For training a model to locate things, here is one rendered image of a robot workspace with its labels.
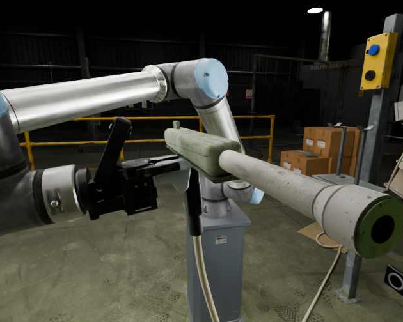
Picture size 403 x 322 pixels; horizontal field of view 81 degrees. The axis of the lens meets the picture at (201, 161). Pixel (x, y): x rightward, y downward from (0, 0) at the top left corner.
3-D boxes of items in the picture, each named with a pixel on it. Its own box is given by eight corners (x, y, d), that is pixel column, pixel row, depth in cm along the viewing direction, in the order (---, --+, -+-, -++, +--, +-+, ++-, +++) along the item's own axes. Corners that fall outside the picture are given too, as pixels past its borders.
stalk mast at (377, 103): (355, 298, 153) (406, 14, 115) (347, 299, 152) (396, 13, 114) (348, 291, 159) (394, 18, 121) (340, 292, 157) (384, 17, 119)
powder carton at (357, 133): (357, 151, 370) (360, 128, 362) (375, 154, 344) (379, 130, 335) (338, 152, 359) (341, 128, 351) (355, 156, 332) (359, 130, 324)
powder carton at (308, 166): (310, 176, 361) (313, 153, 353) (325, 182, 335) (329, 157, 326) (289, 179, 349) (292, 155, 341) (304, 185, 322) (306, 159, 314)
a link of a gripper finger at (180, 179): (206, 184, 46) (158, 193, 44) (202, 154, 45) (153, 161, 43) (210, 189, 43) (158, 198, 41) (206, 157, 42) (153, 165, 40)
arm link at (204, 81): (238, 179, 131) (184, 51, 79) (270, 185, 122) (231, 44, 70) (228, 203, 124) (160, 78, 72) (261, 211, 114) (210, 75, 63)
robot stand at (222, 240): (184, 292, 158) (182, 202, 143) (228, 285, 164) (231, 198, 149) (192, 335, 129) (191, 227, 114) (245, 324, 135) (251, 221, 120)
